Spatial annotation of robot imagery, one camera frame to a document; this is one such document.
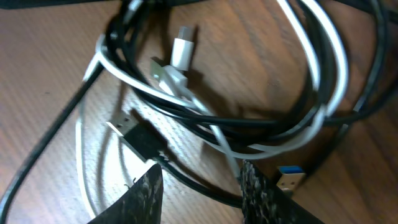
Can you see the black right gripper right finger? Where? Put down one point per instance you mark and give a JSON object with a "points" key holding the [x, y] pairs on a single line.
{"points": [[265, 203]]}

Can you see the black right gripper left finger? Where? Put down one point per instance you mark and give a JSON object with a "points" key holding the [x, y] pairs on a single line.
{"points": [[141, 204]]}

